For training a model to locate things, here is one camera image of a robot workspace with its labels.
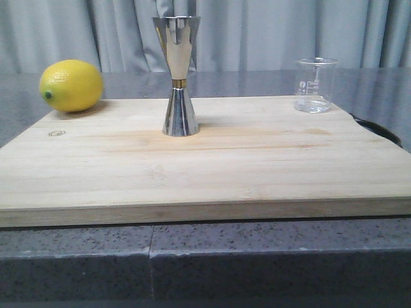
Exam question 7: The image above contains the steel double jigger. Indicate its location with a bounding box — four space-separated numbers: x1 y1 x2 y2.
152 16 200 137

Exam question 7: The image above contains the clear glass beaker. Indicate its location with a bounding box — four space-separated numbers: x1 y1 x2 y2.
294 57 338 114

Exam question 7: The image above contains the wooden cutting board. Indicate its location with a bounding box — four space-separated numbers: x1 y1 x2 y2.
1 96 410 227

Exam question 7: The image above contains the grey curtain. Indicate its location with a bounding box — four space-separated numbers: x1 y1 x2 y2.
1 1 410 73

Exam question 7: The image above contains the yellow lemon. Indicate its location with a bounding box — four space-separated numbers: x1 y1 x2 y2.
39 59 103 112

